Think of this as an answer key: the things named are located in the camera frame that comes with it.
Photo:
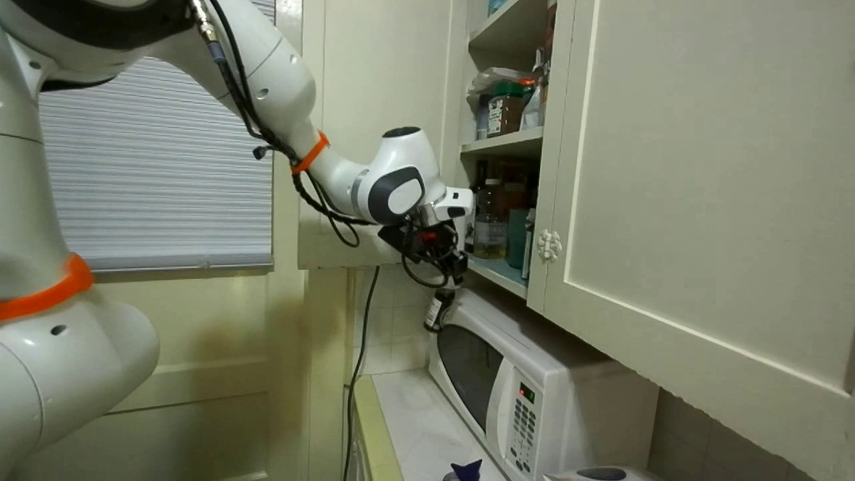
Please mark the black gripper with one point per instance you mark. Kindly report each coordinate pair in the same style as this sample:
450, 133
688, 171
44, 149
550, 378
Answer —
437, 244

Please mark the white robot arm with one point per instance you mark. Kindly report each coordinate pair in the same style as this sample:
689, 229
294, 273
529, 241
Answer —
69, 352

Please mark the cream cupboard door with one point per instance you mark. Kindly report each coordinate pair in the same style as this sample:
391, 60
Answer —
695, 208

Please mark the white microwave oven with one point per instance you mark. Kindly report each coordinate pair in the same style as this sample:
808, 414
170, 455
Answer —
534, 395

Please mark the blue object at bottom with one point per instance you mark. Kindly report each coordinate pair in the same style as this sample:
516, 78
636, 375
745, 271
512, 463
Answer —
465, 470

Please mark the grey lid at bottom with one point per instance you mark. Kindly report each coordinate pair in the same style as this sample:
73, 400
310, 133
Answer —
601, 474

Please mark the white window blind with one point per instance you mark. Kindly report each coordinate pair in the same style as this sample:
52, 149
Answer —
150, 171

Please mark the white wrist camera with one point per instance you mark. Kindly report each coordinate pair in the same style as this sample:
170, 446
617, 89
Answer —
454, 200

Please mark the cream open cupboard frame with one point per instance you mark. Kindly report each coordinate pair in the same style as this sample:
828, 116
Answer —
500, 118

